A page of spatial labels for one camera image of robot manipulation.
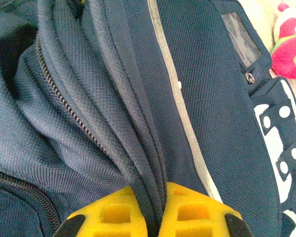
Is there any pink and white plush doll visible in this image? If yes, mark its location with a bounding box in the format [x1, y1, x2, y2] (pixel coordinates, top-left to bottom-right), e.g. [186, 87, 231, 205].
[270, 2, 296, 79]

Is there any navy blue student backpack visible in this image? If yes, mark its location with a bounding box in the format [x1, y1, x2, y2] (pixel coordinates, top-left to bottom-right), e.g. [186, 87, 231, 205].
[0, 0, 296, 237]

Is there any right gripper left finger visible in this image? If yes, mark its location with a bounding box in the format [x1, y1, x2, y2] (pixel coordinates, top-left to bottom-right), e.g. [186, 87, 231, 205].
[53, 185, 150, 237]

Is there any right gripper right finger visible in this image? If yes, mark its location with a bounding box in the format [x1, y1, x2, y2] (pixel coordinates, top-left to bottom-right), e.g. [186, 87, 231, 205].
[159, 182, 252, 237]

